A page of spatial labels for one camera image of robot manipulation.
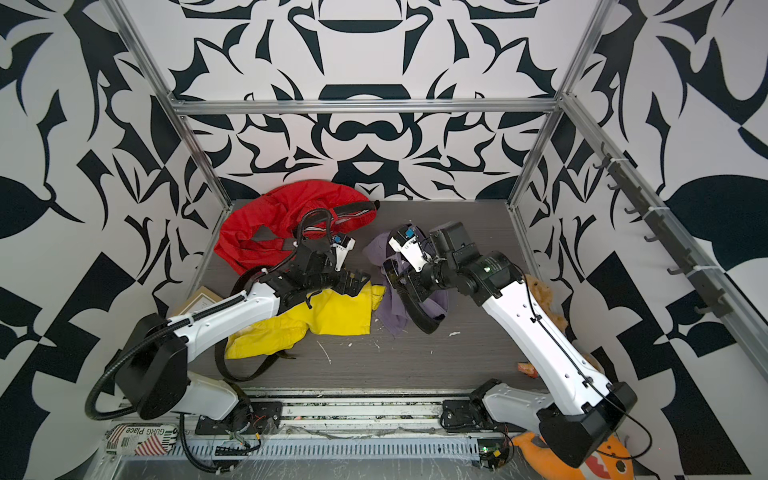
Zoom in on yellow trousers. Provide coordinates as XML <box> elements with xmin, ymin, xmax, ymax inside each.
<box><xmin>224</xmin><ymin>281</ymin><xmax>386</xmax><ymax>360</ymax></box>

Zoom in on purple trousers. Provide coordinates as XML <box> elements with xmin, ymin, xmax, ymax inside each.
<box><xmin>363</xmin><ymin>232</ymin><xmax>450</xmax><ymax>336</ymax></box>

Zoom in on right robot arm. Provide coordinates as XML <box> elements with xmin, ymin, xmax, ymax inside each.
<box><xmin>382</xmin><ymin>222</ymin><xmax>637</xmax><ymax>468</ymax></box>

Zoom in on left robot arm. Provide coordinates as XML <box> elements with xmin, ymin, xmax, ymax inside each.
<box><xmin>84</xmin><ymin>244</ymin><xmax>370</xmax><ymax>421</ymax></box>

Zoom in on black belt in red trousers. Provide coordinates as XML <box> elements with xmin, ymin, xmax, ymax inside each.
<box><xmin>279</xmin><ymin>198</ymin><xmax>380</xmax><ymax>251</ymax></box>

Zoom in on red trousers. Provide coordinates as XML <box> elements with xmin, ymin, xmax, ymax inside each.
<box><xmin>214</xmin><ymin>180</ymin><xmax>370</xmax><ymax>275</ymax></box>

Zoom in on brown teddy bear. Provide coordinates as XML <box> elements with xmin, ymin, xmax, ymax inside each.
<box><xmin>525</xmin><ymin>274</ymin><xmax>605</xmax><ymax>373</ymax></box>

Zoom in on framed picture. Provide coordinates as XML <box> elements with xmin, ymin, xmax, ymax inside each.
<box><xmin>176</xmin><ymin>286</ymin><xmax>223</xmax><ymax>315</ymax></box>

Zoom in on small red figurine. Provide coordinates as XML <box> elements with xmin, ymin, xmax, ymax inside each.
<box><xmin>517</xmin><ymin>362</ymin><xmax>539</xmax><ymax>379</ymax></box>

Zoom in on orange monster plush toy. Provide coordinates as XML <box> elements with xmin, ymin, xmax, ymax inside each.
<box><xmin>511</xmin><ymin>431</ymin><xmax>635</xmax><ymax>480</ymax></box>

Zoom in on striped printed card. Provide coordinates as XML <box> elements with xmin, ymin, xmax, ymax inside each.
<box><xmin>105</xmin><ymin>423</ymin><xmax>178</xmax><ymax>456</ymax></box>

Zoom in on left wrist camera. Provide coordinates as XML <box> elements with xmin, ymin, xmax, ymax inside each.
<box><xmin>331</xmin><ymin>234</ymin><xmax>355</xmax><ymax>272</ymax></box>

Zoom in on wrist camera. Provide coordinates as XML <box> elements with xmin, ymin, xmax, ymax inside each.
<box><xmin>331</xmin><ymin>234</ymin><xmax>355</xmax><ymax>272</ymax></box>
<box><xmin>388</xmin><ymin>224</ymin><xmax>432</xmax><ymax>273</ymax></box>

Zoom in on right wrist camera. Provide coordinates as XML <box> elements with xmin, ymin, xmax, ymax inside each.
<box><xmin>388</xmin><ymin>224</ymin><xmax>432</xmax><ymax>273</ymax></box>

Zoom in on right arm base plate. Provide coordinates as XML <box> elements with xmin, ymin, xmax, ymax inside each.
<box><xmin>439</xmin><ymin>399</ymin><xmax>524</xmax><ymax>433</ymax></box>

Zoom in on white cable duct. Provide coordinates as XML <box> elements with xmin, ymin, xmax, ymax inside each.
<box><xmin>189</xmin><ymin>437</ymin><xmax>481</xmax><ymax>461</ymax></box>

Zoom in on black coat hook rail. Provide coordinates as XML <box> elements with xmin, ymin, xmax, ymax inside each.
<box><xmin>598</xmin><ymin>153</ymin><xmax>734</xmax><ymax>318</ymax></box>

